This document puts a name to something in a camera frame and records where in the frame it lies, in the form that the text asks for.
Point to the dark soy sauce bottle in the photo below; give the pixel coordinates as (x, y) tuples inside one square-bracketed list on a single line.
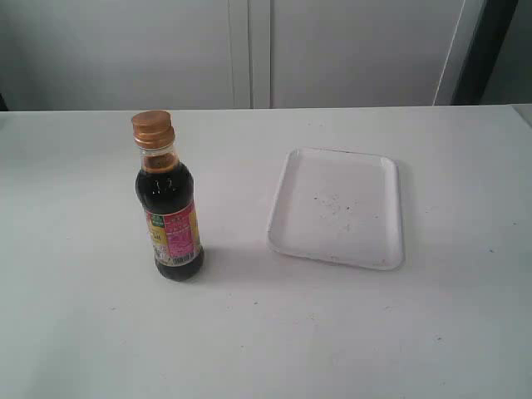
[(165, 189)]

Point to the white foam tray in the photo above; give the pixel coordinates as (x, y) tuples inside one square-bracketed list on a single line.
[(339, 207)]

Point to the dark post at right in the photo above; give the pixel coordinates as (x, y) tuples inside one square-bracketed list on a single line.
[(484, 49)]

